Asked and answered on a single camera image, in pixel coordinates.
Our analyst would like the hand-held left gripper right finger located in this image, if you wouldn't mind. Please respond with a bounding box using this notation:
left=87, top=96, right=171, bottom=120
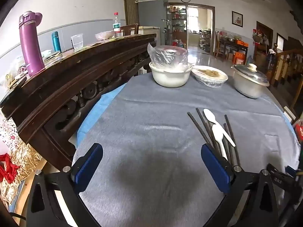
left=201, top=144, right=281, bottom=227

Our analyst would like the plastic-wrapped plate of food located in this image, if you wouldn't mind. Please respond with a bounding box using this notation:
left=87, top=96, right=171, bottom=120
left=191, top=65, right=229, bottom=88

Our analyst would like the red plastic chair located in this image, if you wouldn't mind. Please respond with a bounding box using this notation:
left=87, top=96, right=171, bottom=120
left=294, top=120, right=303, bottom=145

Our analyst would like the large white plastic spoon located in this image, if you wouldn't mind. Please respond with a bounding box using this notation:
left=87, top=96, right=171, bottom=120
left=203, top=108, right=236, bottom=147

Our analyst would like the clear plastic cup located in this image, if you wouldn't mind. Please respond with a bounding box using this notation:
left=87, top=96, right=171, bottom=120
left=71, top=34, right=84, bottom=53

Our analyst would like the white chest freezer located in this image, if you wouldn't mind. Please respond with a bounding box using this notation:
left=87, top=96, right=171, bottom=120
left=138, top=26, right=160, bottom=38

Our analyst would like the framed wall picture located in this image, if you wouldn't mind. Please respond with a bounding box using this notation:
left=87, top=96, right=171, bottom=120
left=231, top=11, right=243, bottom=27

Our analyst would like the glass display cabinet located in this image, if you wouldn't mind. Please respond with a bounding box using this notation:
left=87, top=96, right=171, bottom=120
left=166, top=3, right=187, bottom=46

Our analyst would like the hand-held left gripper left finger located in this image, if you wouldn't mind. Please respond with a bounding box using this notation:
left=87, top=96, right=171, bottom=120
left=27, top=143, right=104, bottom=227

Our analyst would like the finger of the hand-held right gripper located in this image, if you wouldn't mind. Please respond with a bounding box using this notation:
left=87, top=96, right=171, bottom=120
left=267, top=163, right=303, bottom=190
left=285, top=166, right=298, bottom=177

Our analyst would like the grey refrigerator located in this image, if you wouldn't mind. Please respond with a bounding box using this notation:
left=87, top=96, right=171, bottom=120
left=137, top=0, right=169, bottom=29

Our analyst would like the teal thermos bottle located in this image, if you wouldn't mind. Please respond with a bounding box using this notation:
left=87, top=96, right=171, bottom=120
left=52, top=31, right=62, bottom=53

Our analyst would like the wooden stair railing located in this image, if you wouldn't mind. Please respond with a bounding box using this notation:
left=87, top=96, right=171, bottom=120
left=270, top=48, right=303, bottom=109

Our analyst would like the purple thermos bottle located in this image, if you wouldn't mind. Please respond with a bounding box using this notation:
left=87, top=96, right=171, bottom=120
left=19, top=11, right=45, bottom=77

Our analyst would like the aluminium pot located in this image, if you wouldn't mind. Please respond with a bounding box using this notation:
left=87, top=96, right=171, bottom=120
left=233, top=70, right=268, bottom=99

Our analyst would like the covered white bowl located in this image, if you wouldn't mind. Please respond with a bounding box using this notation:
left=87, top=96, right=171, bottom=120
left=95, top=31, right=116, bottom=40

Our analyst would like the dark dining table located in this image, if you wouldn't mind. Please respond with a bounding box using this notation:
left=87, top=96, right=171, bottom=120
left=219, top=37, right=249, bottom=59

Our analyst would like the clear water bottle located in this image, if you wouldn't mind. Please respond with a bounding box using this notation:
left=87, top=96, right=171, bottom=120
left=113, top=12, right=122, bottom=38

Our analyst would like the blue tablecloth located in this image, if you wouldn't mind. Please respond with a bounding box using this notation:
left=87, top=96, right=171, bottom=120
left=76, top=84, right=126, bottom=147

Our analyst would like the carved wooden console table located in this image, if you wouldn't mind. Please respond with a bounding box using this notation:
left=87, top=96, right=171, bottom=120
left=0, top=33, right=157, bottom=171

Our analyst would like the white step stool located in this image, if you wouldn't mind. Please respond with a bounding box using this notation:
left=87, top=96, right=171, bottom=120
left=283, top=105, right=297, bottom=121

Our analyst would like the patterned gift bag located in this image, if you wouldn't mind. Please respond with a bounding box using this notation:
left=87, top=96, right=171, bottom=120
left=0, top=117, right=23, bottom=152

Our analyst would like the orange box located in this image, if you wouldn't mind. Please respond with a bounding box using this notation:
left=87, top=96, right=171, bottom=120
left=233, top=51, right=247, bottom=63

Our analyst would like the small white plastic spoon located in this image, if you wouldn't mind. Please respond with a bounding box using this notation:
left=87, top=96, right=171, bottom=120
left=211, top=124, right=229, bottom=161

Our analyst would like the grey tablecloth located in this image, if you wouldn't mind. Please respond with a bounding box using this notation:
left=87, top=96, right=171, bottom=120
left=72, top=72, right=301, bottom=227

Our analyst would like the wooden chair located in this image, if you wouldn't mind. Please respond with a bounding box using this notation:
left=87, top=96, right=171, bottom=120
left=121, top=24, right=139, bottom=36

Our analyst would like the red bag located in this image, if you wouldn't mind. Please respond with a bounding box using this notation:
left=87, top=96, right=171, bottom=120
left=0, top=153, right=20, bottom=183

